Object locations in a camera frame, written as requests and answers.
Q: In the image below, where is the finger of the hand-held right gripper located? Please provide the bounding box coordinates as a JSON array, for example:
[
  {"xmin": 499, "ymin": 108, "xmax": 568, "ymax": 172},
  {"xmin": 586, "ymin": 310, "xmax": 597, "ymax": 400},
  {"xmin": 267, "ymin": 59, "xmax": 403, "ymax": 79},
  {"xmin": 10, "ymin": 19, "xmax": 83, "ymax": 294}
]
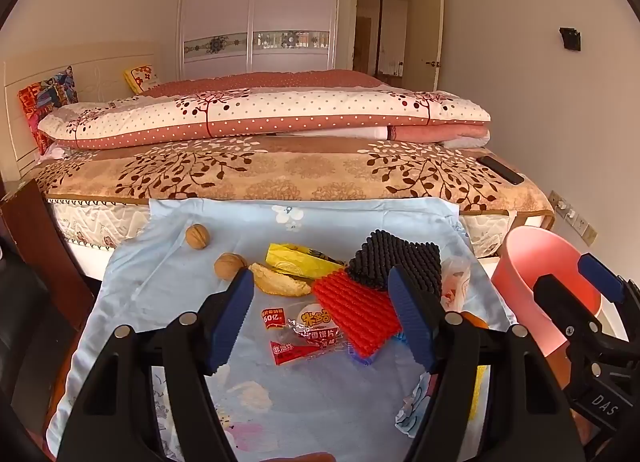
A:
[
  {"xmin": 531, "ymin": 274, "xmax": 606, "ymax": 348},
  {"xmin": 577, "ymin": 253, "xmax": 640, "ymax": 315}
]

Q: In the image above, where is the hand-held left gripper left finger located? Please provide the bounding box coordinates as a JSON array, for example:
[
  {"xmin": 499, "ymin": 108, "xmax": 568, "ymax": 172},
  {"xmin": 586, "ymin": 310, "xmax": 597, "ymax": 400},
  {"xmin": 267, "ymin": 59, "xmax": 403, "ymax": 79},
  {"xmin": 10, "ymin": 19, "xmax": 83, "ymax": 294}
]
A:
[{"xmin": 59, "ymin": 267, "xmax": 256, "ymax": 462}]

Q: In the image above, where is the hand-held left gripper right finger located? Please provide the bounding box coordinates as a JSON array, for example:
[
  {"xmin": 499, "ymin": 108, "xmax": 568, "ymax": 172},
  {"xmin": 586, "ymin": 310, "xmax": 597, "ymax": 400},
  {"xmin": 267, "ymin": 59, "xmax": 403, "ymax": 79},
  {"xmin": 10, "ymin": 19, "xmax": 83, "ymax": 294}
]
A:
[{"xmin": 387, "ymin": 266, "xmax": 586, "ymax": 462}]

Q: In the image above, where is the pink plastic bin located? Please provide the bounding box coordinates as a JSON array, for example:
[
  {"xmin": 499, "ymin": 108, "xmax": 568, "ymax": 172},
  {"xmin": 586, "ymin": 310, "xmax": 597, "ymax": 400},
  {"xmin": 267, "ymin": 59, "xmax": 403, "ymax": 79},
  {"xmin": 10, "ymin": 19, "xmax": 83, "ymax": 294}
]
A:
[{"xmin": 491, "ymin": 228, "xmax": 603, "ymax": 358}]

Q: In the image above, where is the red scrub pad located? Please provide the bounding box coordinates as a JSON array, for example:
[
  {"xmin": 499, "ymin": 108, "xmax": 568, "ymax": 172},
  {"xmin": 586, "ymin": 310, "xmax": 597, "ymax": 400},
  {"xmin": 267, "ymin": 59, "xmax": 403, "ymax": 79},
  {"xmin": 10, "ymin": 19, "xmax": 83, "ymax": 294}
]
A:
[{"xmin": 311, "ymin": 267, "xmax": 403, "ymax": 358}]

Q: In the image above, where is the orange peel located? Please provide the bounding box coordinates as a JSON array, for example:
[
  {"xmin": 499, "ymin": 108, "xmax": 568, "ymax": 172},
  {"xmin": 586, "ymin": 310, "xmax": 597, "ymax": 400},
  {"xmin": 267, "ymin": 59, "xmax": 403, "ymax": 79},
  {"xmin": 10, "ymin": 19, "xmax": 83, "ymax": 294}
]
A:
[{"xmin": 248, "ymin": 262, "xmax": 313, "ymax": 298}]

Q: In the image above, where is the small orange fruit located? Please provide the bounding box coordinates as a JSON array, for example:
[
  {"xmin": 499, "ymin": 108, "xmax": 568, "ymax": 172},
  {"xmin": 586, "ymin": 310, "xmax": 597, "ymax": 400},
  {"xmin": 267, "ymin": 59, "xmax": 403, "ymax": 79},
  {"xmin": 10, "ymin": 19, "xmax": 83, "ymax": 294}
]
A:
[{"xmin": 460, "ymin": 311, "xmax": 491, "ymax": 332}]

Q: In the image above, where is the black scrub pad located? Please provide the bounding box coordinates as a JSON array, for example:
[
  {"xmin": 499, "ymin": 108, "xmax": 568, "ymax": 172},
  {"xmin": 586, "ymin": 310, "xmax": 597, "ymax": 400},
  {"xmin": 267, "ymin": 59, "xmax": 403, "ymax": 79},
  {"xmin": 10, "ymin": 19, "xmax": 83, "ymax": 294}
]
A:
[{"xmin": 347, "ymin": 229, "xmax": 443, "ymax": 300}]

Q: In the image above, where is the clear snack wrapper red label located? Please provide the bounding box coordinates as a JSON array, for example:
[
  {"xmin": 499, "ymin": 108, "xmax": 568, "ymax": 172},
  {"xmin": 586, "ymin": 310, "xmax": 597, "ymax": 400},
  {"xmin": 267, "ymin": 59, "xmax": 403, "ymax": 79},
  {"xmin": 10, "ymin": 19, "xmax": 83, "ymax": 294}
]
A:
[{"xmin": 261, "ymin": 303, "xmax": 351, "ymax": 368}]

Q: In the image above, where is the floral paper napkin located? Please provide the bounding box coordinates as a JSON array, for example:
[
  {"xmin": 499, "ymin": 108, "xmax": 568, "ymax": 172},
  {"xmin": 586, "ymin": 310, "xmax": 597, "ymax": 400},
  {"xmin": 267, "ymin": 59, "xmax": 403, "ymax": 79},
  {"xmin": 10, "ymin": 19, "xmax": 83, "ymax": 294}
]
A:
[{"xmin": 395, "ymin": 372, "xmax": 441, "ymax": 438}]

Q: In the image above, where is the yellow plastic bag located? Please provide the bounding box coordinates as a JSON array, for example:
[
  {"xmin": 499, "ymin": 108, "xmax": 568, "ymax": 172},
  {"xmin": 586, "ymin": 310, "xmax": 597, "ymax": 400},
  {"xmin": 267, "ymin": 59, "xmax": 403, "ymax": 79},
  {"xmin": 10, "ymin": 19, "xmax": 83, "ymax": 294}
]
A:
[{"xmin": 265, "ymin": 242, "xmax": 348, "ymax": 288}]

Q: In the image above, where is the brown walnut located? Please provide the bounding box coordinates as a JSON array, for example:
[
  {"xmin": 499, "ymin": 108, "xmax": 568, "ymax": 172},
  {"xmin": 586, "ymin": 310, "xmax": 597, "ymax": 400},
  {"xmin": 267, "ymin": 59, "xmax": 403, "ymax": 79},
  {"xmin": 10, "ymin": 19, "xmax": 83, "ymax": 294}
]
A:
[
  {"xmin": 185, "ymin": 223, "xmax": 211, "ymax": 250},
  {"xmin": 214, "ymin": 252, "xmax": 248, "ymax": 281}
]

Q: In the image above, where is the clear plastic wrapper red print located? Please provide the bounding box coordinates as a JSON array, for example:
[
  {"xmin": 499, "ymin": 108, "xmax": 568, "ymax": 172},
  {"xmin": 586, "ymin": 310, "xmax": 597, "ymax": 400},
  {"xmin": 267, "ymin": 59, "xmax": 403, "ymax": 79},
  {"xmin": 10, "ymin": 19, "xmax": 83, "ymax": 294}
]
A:
[{"xmin": 440, "ymin": 257, "xmax": 473, "ymax": 313}]

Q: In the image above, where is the light blue floral cloth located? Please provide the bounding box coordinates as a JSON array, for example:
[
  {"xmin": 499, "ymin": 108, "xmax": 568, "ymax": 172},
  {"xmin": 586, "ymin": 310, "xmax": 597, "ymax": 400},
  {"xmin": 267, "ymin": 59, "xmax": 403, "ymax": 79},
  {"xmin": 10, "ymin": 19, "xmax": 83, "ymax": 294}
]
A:
[{"xmin": 46, "ymin": 198, "xmax": 503, "ymax": 462}]

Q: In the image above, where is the black phone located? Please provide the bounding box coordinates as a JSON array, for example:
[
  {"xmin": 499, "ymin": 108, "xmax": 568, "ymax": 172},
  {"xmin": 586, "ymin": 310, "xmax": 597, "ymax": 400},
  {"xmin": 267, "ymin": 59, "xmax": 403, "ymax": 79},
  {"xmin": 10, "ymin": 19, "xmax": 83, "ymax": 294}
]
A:
[{"xmin": 476, "ymin": 154, "xmax": 525, "ymax": 186}]

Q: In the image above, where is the brown leaf print blanket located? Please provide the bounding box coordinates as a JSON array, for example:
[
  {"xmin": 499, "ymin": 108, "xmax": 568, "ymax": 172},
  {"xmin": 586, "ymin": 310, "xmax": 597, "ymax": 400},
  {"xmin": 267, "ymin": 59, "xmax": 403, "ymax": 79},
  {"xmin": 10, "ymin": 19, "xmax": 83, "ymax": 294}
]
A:
[{"xmin": 30, "ymin": 134, "xmax": 556, "ymax": 230}]

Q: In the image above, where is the folded pink blanket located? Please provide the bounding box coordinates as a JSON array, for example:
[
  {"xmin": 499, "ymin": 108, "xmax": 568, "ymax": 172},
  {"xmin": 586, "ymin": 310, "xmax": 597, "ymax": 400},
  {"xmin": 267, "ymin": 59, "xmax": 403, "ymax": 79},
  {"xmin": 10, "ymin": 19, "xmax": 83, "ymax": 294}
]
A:
[{"xmin": 387, "ymin": 123, "xmax": 493, "ymax": 148}]

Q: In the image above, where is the folded white sheet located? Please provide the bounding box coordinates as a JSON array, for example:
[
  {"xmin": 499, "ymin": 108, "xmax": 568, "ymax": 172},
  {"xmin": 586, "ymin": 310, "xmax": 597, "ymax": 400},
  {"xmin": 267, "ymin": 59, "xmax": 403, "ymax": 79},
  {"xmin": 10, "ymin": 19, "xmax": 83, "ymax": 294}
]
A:
[{"xmin": 277, "ymin": 126, "xmax": 391, "ymax": 140}]

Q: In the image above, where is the black chair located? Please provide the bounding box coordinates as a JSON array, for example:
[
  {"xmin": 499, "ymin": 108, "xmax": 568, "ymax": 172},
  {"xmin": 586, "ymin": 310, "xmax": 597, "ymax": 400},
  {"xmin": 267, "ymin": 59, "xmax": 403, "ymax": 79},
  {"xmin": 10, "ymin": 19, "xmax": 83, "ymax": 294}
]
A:
[{"xmin": 0, "ymin": 242, "xmax": 76, "ymax": 443}]

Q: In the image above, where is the dark wooden nightstand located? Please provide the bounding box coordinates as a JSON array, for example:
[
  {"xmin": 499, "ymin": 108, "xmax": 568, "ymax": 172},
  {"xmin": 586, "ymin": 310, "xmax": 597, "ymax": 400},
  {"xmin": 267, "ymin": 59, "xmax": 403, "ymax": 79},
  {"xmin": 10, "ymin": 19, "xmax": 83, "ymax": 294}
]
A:
[{"xmin": 0, "ymin": 179, "xmax": 96, "ymax": 333}]

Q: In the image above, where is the folded tree print quilt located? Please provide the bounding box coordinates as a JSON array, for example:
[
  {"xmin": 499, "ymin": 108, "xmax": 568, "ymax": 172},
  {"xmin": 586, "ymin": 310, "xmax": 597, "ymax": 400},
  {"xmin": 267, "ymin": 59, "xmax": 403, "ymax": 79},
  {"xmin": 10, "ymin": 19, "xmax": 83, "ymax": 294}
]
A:
[{"xmin": 37, "ymin": 69, "xmax": 493, "ymax": 150}]

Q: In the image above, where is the yellow floral pillow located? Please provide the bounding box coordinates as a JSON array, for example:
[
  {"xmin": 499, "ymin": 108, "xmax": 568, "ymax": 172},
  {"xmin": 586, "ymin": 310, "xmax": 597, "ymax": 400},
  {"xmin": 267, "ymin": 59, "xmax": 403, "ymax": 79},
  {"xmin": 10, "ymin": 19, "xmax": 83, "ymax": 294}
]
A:
[{"xmin": 123, "ymin": 65, "xmax": 161, "ymax": 94}]

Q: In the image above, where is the cream bed headboard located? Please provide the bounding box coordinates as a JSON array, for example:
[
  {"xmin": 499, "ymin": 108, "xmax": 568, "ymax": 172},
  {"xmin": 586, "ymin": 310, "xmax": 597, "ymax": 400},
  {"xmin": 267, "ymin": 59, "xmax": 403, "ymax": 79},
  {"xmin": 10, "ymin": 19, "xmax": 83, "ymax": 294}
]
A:
[{"xmin": 2, "ymin": 39, "xmax": 168, "ymax": 178}]

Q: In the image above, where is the cream room door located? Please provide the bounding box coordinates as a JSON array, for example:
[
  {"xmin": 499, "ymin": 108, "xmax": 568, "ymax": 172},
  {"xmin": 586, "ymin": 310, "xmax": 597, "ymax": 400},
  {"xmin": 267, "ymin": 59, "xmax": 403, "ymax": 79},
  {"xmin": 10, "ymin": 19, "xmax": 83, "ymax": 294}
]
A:
[{"xmin": 402, "ymin": 0, "xmax": 446, "ymax": 92}]

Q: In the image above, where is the colourful patchwork pillow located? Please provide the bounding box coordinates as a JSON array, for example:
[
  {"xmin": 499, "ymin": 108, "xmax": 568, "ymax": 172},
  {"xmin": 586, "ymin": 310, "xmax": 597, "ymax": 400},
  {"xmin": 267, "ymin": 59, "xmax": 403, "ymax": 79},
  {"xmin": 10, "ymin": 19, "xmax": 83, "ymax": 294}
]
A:
[{"xmin": 18, "ymin": 66, "xmax": 79, "ymax": 155}]

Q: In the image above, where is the white sliding door wardrobe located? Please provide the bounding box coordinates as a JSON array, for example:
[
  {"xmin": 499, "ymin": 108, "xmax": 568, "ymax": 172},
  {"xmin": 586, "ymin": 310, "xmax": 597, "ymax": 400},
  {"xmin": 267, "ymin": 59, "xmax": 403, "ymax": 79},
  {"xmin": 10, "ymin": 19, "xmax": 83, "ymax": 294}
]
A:
[{"xmin": 176, "ymin": 0, "xmax": 447, "ymax": 80}]

